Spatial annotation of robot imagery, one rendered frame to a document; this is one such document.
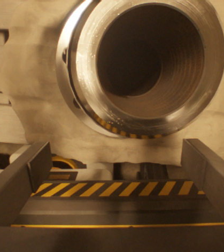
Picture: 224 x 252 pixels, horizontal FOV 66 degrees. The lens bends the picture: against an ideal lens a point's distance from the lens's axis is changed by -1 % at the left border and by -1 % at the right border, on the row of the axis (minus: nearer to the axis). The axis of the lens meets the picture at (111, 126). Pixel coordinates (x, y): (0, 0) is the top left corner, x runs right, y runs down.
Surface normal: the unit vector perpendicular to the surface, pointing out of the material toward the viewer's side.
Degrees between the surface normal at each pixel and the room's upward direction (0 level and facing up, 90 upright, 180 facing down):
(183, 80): 90
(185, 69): 90
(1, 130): 0
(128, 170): 0
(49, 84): 57
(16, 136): 0
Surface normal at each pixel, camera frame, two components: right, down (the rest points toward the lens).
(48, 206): -0.02, 0.29
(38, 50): 0.75, 0.55
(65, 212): -0.04, -0.47
